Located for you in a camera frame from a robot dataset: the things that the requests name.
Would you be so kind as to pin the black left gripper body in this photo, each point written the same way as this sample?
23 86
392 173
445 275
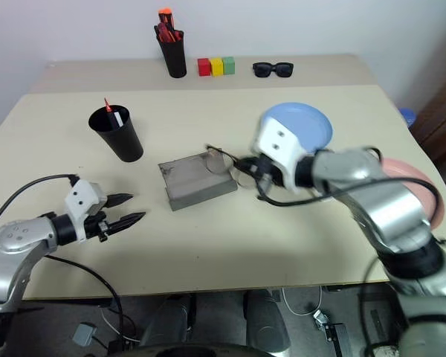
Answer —
95 225

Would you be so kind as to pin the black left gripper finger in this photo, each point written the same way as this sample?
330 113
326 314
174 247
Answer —
128 220
119 199

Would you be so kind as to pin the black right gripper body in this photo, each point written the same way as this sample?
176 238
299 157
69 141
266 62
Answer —
273 173

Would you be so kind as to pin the clear glasses with dark frame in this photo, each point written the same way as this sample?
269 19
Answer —
218 161

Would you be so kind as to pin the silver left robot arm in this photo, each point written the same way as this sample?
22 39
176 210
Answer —
18 232

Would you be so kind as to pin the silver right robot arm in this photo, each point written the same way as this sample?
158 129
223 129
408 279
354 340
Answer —
386 208

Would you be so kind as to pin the wide black cup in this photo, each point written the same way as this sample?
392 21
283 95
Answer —
124 143

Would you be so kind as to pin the grey open glasses case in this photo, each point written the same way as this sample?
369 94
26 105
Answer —
193 186

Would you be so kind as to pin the tall narrow black cup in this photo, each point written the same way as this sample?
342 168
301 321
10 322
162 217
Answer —
175 57

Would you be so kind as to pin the blue plate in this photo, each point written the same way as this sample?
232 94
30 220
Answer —
308 122

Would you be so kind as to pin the red marker with white label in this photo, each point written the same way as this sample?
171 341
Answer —
113 115

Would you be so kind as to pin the black sunglasses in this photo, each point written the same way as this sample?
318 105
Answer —
263 69

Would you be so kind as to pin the green block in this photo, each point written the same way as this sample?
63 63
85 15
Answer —
229 65

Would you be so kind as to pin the yellow block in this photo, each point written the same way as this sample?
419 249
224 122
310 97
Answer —
217 67

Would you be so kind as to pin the red block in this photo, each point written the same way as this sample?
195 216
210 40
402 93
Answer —
204 67

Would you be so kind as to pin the small grey box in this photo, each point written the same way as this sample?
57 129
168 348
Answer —
84 333

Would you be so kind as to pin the pink plate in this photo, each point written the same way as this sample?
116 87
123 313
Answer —
401 167

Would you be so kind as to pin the blue round container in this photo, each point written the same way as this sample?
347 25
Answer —
407 118

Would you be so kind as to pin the red and black marker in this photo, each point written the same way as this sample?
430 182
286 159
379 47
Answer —
160 32

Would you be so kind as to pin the orange capped marker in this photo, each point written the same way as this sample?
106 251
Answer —
165 18

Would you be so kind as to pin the black and grey floor device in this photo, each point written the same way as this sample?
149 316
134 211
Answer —
332 332

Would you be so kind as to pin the brown wooden cabinet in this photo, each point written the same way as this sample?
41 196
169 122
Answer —
440 130

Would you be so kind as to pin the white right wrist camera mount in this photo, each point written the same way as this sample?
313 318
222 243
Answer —
278 148

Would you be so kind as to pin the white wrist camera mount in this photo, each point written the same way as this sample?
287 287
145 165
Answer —
278 148
81 197

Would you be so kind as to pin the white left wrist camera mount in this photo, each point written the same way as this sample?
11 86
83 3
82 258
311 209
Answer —
81 197

